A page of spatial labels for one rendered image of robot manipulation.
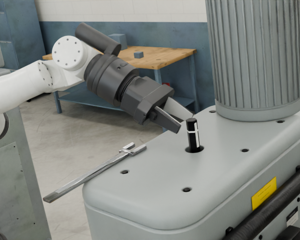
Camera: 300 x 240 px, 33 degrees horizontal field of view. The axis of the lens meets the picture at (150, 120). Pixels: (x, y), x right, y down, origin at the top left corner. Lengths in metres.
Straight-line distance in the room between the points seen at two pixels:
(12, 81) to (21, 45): 7.18
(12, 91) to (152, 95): 0.30
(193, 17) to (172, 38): 0.45
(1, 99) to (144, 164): 0.33
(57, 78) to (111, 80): 0.16
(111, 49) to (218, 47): 0.23
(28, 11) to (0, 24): 0.47
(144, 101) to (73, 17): 7.00
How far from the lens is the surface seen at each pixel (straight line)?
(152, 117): 0.94
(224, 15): 1.04
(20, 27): 8.23
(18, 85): 1.05
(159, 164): 0.93
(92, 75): 0.98
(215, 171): 0.88
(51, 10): 8.30
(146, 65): 5.83
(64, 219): 4.67
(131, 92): 0.95
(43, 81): 1.04
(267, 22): 1.02
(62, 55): 0.99
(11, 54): 8.29
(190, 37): 6.37
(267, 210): 0.93
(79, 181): 0.91
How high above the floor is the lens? 2.29
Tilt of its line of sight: 20 degrees down
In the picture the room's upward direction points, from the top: 9 degrees counter-clockwise
